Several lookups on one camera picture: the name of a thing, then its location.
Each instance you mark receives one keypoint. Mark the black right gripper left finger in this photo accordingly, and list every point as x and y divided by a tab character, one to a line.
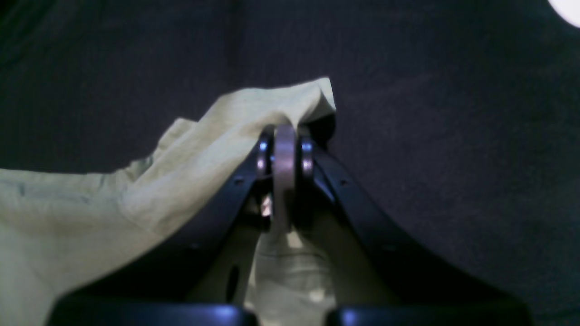
201	270

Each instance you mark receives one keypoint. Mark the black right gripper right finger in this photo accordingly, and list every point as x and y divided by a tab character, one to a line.
377	269

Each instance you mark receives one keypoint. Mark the light green T-shirt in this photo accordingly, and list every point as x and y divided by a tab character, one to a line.
60	231

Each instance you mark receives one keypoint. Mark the black table cloth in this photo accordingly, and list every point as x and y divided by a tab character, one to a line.
461	117

